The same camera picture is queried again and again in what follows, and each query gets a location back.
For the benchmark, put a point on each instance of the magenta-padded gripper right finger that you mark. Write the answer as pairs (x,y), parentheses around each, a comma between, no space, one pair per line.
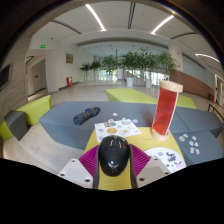
(141,161)

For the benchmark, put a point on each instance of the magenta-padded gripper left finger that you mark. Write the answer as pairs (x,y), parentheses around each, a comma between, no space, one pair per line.
(87,161)

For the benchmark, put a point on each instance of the black computer mouse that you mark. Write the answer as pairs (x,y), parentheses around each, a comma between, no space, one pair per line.
(113,153)

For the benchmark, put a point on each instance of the white sticker sheet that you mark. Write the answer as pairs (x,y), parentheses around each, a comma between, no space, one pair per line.
(116,128)

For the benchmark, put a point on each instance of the dark blue folded umbrella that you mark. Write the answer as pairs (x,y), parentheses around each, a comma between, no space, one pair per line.
(85,115)

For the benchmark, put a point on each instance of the group of small stickers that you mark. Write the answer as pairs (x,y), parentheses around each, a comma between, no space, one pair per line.
(182,138)

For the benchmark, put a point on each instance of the long grey upholstered bench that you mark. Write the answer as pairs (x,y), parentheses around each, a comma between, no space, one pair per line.
(60,123)

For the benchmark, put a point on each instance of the red panel wooden-ended column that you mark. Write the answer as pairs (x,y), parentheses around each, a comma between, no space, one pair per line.
(165,113)

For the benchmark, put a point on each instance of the lime green bench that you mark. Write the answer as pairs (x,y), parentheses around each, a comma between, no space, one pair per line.
(186,101)
(128,95)

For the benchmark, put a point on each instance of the lime green seat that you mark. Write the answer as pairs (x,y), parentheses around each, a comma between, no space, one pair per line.
(35,110)

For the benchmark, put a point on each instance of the dark grey seat block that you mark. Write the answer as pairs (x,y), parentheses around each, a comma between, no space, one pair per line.
(15,125)

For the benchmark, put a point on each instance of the red fire extinguisher box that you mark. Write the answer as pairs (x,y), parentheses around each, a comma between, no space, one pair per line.
(69,82)

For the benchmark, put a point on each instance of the group of potted plants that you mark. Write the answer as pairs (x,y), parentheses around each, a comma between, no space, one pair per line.
(133,61)

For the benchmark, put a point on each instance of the green exit sign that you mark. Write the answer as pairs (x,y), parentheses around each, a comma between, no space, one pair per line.
(42,46)

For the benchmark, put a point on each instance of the group of ceiling light strips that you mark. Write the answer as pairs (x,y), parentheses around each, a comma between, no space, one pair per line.
(96,18)

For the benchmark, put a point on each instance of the brown wall plaque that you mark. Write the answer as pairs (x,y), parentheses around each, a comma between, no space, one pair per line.
(69,58)

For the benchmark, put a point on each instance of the dark wall screen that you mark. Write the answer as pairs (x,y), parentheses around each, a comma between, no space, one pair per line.
(4,76)

